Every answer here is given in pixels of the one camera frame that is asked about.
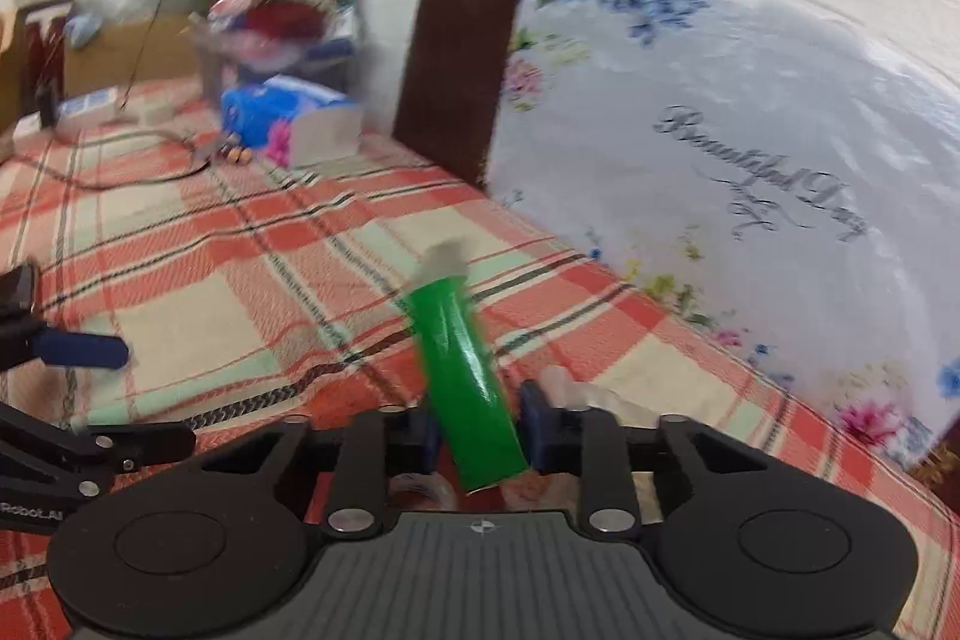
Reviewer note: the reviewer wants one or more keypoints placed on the dark red chair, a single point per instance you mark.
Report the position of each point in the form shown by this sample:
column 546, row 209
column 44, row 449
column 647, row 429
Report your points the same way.
column 41, row 55

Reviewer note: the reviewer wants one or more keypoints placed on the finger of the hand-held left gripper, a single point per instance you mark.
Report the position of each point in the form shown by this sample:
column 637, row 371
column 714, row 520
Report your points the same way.
column 82, row 349
column 135, row 445

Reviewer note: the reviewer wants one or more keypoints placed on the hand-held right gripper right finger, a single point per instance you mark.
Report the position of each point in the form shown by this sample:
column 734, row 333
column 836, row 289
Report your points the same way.
column 534, row 430

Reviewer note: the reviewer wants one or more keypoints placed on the red plaid tablecloth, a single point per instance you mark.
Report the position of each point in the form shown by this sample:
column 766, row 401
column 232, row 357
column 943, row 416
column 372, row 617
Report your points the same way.
column 225, row 280

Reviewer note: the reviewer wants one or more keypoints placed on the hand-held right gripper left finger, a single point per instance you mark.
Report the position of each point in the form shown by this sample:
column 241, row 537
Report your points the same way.
column 424, row 443

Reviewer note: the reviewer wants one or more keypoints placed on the small white box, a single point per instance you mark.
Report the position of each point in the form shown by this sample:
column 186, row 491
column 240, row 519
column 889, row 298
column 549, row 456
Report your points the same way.
column 86, row 111

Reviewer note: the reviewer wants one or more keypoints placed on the floral printed cushion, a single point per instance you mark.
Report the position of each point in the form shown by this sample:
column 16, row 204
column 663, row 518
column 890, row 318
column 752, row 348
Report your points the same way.
column 712, row 160

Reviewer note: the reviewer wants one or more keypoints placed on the blue tissue pack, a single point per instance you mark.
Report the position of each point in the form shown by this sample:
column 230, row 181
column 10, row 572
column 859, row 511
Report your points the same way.
column 292, row 119

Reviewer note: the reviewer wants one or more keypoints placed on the green tube with white cap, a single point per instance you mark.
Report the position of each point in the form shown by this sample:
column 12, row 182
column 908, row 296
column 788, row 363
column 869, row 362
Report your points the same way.
column 465, row 385

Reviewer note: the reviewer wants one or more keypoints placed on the small orange black item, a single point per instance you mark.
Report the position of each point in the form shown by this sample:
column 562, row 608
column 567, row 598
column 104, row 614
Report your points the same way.
column 236, row 154

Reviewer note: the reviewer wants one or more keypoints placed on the dark brown chair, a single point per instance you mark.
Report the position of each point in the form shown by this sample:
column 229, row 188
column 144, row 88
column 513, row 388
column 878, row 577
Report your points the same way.
column 457, row 55

